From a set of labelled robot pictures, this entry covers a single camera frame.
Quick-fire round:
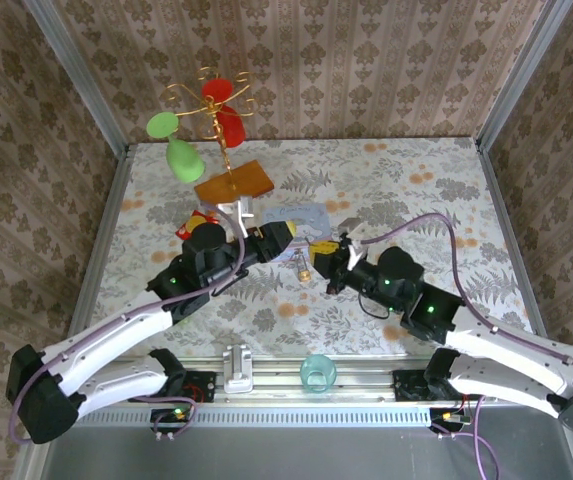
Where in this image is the pale blue cartoon card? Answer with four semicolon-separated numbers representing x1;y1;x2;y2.
260;203;332;264

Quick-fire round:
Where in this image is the red yellow snack packet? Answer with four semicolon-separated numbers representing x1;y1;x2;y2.
174;209;220;239

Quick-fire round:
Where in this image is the gold rack with wooden base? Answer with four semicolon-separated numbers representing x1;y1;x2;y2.
163;66;275;217

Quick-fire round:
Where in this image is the green wine glass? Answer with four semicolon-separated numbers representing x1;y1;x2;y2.
145;111;205;184

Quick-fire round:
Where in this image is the teal glass cup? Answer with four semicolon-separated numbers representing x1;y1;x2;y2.
299;353;338;395

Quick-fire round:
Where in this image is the red wine glass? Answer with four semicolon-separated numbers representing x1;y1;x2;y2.
200;77;247;149

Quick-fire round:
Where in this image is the small black circuit board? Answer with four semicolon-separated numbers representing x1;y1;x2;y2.
429;406;471;435
149;406;193;434

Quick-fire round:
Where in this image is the grey metal shelf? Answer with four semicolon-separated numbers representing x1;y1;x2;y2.
15;424;573;480

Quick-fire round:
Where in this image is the thin black cable loop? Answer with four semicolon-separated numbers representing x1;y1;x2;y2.
357;293;393;320

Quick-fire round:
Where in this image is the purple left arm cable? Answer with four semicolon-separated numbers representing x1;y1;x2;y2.
8;202;248;446

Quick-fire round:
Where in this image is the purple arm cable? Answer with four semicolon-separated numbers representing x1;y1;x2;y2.
8;202;248;446
359;212;573;480

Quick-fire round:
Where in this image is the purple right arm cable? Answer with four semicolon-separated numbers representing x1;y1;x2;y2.
359;212;573;480

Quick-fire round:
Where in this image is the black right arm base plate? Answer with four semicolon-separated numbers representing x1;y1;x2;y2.
393;368;440;404

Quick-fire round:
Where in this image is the white plastic bracket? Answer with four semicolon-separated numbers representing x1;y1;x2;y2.
221;343;255;395

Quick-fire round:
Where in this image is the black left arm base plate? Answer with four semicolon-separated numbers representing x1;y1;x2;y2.
128;368;218;404

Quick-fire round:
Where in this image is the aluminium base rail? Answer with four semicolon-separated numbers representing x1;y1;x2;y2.
115;353;437;407

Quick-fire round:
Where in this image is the grey slotted cable duct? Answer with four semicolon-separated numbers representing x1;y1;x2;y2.
73;402;436;429

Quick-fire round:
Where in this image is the aluminium frame post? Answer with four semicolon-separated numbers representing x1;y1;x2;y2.
19;0;131;157
474;0;566;152

